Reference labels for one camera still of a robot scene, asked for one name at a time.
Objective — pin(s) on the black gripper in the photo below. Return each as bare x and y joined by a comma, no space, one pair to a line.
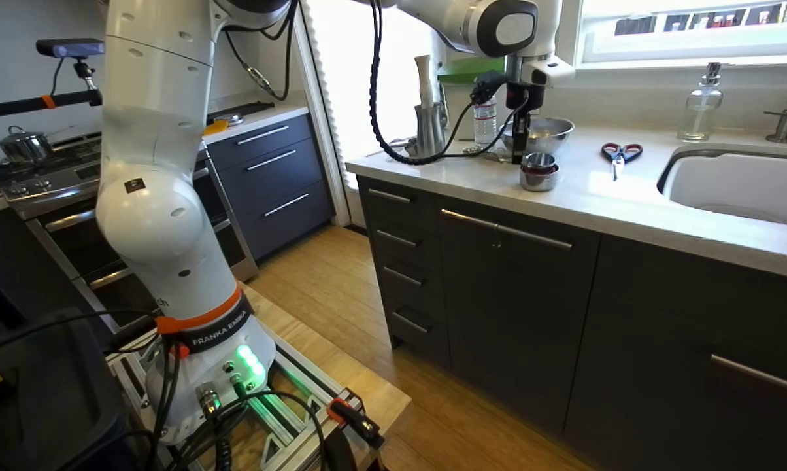
524,94

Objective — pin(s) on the silver measuring spoon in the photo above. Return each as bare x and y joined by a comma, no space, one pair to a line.
543,157

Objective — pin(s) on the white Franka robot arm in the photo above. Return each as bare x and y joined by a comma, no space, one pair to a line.
157,217

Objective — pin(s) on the small steel cup red inside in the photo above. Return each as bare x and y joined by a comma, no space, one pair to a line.
539,176

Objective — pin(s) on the tall silver steel cup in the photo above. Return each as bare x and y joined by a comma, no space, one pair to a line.
429,131

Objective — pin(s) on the steel mixing bowl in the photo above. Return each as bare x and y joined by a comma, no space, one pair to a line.
555,131

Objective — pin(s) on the clear plastic water bottle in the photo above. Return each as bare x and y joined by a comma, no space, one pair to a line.
484,123

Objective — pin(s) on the white container with green lid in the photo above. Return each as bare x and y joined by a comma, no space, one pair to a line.
463,75

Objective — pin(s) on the dark drawer cabinet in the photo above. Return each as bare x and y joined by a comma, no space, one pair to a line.
402,263

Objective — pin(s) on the clear glass soap dispenser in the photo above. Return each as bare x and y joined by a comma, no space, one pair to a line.
701,109

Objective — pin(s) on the white undermount sink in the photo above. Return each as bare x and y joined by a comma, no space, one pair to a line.
740,186

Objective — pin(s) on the row of small photos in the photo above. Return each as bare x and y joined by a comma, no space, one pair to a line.
714,19

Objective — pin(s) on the blue drawer cabinet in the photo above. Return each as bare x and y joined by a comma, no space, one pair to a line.
276,186

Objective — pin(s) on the steel faucet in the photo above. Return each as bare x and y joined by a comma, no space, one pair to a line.
785,123

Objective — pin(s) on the wooden platform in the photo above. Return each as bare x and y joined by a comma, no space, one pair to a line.
357,382

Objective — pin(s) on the dark sink cabinet door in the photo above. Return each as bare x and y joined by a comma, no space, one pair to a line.
697,382

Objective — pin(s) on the red black connector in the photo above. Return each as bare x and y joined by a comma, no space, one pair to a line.
357,423

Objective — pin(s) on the steel stove range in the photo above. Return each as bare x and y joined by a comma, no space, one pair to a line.
62,186

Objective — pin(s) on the black case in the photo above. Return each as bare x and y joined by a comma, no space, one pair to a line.
36,382

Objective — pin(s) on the window with white frame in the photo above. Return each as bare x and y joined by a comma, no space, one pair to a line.
697,49

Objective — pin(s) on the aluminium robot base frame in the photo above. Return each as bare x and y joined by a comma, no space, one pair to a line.
271,419

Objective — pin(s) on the black stereo camera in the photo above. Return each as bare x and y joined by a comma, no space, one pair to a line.
70,49

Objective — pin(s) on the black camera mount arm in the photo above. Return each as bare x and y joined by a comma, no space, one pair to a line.
26,106

